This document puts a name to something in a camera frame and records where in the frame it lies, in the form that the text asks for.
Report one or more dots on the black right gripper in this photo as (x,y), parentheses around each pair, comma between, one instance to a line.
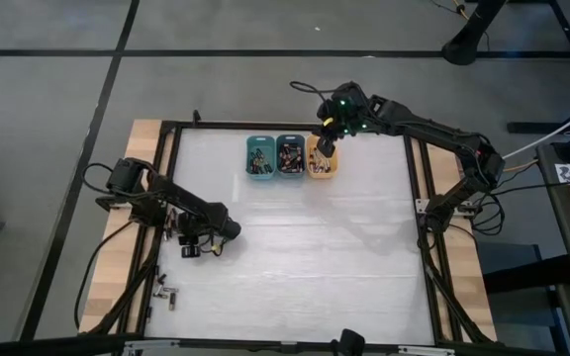
(327,143)

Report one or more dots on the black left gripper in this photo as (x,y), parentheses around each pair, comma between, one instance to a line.
(193,232)

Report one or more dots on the yellow plastic bin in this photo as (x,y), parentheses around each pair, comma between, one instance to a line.
(332,170)

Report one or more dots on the blue-grey plastic bin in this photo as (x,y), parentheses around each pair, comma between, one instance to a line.
(291,138)

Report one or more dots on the teal plastic bin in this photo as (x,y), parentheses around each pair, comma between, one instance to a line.
(260,141)

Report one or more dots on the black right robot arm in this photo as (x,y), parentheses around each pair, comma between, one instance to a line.
(428,131)

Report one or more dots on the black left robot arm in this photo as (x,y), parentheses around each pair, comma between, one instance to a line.
(181,200)

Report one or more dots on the wooden base board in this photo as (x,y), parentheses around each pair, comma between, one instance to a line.
(112,262)
(473,296)

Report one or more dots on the black diagonal frame strut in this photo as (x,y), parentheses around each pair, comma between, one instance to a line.
(463,316)
(131,296)

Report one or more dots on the metal base plate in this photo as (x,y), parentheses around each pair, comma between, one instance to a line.
(422,205)

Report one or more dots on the black corner bracket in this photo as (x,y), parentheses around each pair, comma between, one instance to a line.
(196,117)

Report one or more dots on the silver frame bracket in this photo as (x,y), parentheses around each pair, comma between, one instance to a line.
(426,351)
(151,344)

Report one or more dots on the black floor stand post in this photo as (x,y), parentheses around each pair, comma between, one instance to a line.
(468,34)

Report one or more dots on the black overhead frame bar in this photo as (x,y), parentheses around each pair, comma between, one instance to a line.
(42,345)

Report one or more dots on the black desk leg frame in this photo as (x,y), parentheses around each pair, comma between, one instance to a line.
(537,127)

